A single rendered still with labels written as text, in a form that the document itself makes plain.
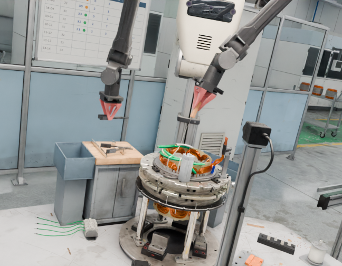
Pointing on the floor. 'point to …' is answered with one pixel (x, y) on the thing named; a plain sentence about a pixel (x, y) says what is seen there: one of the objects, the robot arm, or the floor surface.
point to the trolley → (328, 115)
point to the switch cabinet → (223, 107)
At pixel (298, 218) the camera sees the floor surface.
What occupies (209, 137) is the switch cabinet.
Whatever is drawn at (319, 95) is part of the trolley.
